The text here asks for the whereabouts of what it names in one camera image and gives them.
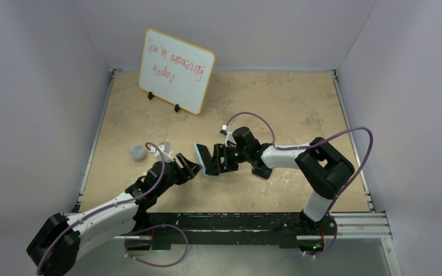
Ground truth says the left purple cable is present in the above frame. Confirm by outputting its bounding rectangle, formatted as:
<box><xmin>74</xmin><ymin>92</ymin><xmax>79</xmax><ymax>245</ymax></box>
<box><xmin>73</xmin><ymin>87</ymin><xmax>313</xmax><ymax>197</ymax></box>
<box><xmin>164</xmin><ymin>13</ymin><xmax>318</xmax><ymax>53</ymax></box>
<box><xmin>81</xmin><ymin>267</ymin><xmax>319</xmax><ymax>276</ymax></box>
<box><xmin>36</xmin><ymin>141</ymin><xmax>189</xmax><ymax>276</ymax></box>

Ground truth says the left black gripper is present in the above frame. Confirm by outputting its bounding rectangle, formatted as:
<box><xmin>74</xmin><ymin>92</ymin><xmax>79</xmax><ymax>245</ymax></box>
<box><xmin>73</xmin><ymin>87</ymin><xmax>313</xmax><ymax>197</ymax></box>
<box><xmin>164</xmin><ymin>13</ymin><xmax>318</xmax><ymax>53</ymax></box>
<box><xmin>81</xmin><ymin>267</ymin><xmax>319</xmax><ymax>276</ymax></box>
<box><xmin>155</xmin><ymin>153</ymin><xmax>201</xmax><ymax>197</ymax></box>

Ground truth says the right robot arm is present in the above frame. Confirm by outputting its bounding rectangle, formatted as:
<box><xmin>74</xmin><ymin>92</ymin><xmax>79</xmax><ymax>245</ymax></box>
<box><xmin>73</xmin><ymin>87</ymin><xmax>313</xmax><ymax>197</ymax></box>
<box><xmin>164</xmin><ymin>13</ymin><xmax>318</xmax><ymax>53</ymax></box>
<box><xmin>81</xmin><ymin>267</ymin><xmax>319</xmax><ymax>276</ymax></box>
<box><xmin>195</xmin><ymin>126</ymin><xmax>355</xmax><ymax>234</ymax></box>

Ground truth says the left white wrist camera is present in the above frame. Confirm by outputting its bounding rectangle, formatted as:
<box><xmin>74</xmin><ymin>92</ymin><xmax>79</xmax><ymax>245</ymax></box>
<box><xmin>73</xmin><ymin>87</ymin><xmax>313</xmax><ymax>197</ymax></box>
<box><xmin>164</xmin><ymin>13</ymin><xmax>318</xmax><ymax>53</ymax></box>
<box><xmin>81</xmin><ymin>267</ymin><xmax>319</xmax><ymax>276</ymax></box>
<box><xmin>150</xmin><ymin>141</ymin><xmax>174</xmax><ymax>163</ymax></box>

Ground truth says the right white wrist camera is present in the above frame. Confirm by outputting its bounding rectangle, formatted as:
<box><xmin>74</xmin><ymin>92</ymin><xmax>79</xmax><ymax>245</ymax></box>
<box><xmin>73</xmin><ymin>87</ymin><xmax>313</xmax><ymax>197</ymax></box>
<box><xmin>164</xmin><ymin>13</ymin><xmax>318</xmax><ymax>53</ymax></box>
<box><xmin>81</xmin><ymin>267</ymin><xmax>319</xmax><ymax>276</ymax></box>
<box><xmin>220</xmin><ymin>125</ymin><xmax>236</xmax><ymax>147</ymax></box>

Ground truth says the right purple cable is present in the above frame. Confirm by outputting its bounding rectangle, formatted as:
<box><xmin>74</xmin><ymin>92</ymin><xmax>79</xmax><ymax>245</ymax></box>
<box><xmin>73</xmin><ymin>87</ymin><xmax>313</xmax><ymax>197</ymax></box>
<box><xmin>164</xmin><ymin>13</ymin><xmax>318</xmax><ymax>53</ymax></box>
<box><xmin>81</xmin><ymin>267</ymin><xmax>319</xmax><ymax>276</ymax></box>
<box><xmin>224</xmin><ymin>112</ymin><xmax>374</xmax><ymax>260</ymax></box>

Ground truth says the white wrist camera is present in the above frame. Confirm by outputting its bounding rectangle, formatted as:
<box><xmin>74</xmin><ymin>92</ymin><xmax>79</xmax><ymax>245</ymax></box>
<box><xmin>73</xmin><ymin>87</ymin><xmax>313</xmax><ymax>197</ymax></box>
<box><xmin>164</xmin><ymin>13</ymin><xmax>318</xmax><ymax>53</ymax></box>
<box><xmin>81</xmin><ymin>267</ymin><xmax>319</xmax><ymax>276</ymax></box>
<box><xmin>150</xmin><ymin>141</ymin><xmax>174</xmax><ymax>163</ymax></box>
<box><xmin>220</xmin><ymin>125</ymin><xmax>236</xmax><ymax>147</ymax></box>

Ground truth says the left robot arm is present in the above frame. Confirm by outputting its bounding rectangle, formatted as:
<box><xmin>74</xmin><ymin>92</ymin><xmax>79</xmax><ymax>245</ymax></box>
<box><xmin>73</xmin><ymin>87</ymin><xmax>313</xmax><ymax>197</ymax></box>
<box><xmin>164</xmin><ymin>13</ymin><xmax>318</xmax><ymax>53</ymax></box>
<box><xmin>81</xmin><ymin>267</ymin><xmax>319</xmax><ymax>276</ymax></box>
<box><xmin>26</xmin><ymin>154</ymin><xmax>203</xmax><ymax>275</ymax></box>

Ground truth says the black phone in black case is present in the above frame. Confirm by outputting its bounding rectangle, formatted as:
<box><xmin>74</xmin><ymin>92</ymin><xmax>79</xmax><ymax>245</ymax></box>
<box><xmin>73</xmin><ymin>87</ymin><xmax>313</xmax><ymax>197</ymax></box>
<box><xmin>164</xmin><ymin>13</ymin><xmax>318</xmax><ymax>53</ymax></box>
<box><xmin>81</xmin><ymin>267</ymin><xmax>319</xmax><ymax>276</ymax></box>
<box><xmin>252</xmin><ymin>168</ymin><xmax>273</xmax><ymax>179</ymax></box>

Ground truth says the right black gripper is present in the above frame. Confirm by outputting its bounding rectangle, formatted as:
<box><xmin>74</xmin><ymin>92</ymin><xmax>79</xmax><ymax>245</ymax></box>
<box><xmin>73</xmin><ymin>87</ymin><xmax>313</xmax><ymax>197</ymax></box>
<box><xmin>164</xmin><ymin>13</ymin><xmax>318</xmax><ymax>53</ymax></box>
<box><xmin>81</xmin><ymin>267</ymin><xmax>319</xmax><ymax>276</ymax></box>
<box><xmin>207</xmin><ymin>143</ymin><xmax>250</xmax><ymax>174</ymax></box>

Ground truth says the purple cable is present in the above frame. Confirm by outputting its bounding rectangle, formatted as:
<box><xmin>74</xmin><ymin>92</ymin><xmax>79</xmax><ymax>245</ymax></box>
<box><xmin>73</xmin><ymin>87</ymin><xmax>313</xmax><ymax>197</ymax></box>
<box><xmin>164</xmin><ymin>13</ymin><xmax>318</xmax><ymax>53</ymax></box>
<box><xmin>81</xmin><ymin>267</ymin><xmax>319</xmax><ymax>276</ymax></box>
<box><xmin>224</xmin><ymin>112</ymin><xmax>374</xmax><ymax>260</ymax></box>
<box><xmin>36</xmin><ymin>141</ymin><xmax>189</xmax><ymax>276</ymax></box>

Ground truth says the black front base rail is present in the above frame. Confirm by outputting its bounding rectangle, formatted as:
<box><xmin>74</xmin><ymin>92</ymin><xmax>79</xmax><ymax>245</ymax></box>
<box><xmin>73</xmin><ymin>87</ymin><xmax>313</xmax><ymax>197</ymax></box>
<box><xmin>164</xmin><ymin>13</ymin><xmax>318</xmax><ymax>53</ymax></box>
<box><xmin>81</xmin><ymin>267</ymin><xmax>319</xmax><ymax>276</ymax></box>
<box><xmin>125</xmin><ymin>212</ymin><xmax>321</xmax><ymax>252</ymax></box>

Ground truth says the white board with orange frame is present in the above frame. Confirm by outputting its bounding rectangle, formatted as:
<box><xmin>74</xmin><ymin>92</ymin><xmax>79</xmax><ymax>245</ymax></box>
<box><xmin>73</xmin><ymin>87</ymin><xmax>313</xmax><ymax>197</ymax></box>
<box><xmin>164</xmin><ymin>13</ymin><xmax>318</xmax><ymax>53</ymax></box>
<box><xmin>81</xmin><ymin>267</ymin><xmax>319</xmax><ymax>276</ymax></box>
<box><xmin>138</xmin><ymin>28</ymin><xmax>216</xmax><ymax>115</ymax></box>

